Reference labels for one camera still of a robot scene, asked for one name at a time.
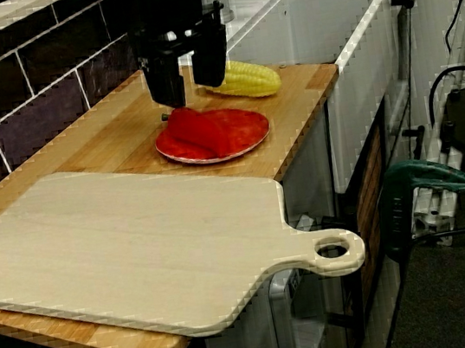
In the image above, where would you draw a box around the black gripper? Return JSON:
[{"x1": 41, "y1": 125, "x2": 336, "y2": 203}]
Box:
[{"x1": 125, "y1": 0, "x2": 238, "y2": 113}]

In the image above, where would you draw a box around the red toy pepper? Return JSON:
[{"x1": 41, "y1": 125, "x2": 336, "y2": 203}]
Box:
[{"x1": 157, "y1": 99, "x2": 239, "y2": 167}]

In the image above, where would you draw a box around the yellow toy corn cob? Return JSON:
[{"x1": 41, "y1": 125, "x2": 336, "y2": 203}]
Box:
[{"x1": 202, "y1": 53, "x2": 285, "y2": 107}]

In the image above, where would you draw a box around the red round plate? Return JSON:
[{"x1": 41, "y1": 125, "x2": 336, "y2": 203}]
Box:
[{"x1": 152, "y1": 100, "x2": 276, "y2": 171}]

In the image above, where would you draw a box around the white toy kitchen unit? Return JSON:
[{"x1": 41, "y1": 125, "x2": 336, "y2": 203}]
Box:
[{"x1": 165, "y1": 0, "x2": 465, "y2": 348}]

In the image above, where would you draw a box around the light wooden cutting board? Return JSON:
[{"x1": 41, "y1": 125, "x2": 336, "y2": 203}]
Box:
[{"x1": 0, "y1": 129, "x2": 375, "y2": 348}]

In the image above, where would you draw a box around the green clamp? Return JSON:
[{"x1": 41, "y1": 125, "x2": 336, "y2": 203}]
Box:
[{"x1": 371, "y1": 151, "x2": 465, "y2": 266}]

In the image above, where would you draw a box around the grey appliance door panel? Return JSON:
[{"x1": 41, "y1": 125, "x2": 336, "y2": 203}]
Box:
[{"x1": 264, "y1": 267, "x2": 313, "y2": 348}]

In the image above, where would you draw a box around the thick curved black cable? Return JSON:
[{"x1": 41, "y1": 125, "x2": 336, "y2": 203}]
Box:
[{"x1": 422, "y1": 63, "x2": 465, "y2": 132}]

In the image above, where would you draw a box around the light metal frame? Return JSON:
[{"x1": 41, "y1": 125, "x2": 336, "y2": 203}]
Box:
[{"x1": 375, "y1": 0, "x2": 465, "y2": 252}]

